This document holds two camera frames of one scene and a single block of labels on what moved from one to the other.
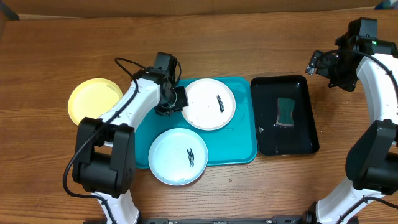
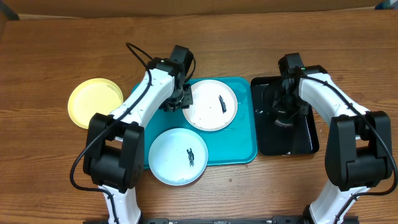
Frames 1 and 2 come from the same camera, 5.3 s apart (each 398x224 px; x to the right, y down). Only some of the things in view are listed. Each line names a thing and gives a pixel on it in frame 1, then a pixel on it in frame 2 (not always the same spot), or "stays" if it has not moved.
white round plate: (211, 104) stays
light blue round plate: (178, 157) stays
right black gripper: (323, 63) to (285, 109)
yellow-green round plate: (92, 98) stays
